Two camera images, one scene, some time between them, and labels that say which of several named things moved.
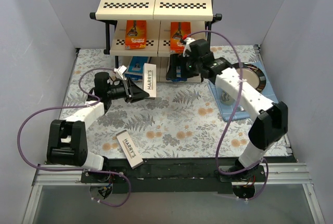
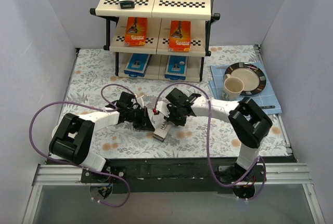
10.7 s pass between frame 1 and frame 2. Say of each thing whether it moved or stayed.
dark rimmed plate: stayed
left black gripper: moved
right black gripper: moved
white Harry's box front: moved
